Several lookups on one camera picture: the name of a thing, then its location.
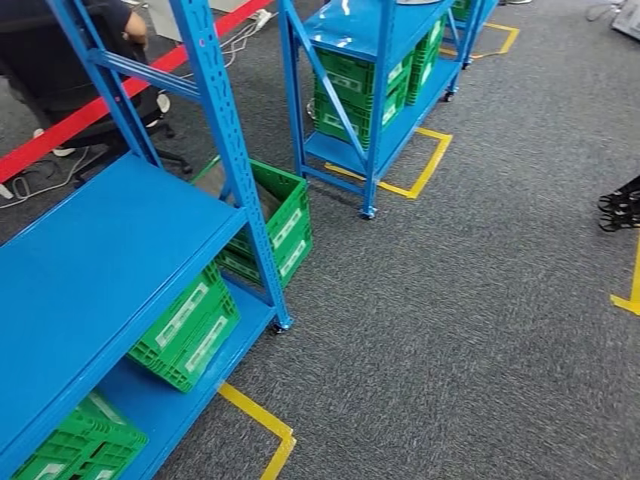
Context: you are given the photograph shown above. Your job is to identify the blue metal shelf rack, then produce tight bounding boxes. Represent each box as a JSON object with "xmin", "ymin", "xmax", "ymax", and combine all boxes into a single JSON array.
[
  {"xmin": 277, "ymin": 0, "xmax": 466, "ymax": 221},
  {"xmin": 0, "ymin": 0, "xmax": 295, "ymax": 480},
  {"xmin": 445, "ymin": 0, "xmax": 501, "ymax": 71}
]

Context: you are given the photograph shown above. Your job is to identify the white power strip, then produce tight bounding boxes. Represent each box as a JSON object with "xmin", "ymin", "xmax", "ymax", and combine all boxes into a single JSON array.
[{"xmin": 252, "ymin": 7, "xmax": 278, "ymax": 31}]

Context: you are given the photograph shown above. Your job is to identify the red barrier tape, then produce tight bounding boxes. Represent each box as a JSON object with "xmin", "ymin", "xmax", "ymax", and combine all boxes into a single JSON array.
[{"xmin": 0, "ymin": 0, "xmax": 275, "ymax": 185}]

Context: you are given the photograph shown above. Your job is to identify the white black humanoid robot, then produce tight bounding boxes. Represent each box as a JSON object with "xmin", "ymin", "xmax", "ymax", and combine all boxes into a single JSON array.
[{"xmin": 597, "ymin": 173, "xmax": 640, "ymax": 234}]

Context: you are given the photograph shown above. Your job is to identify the person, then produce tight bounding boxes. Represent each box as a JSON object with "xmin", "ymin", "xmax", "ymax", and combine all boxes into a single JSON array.
[{"xmin": 0, "ymin": 0, "xmax": 172, "ymax": 158}]

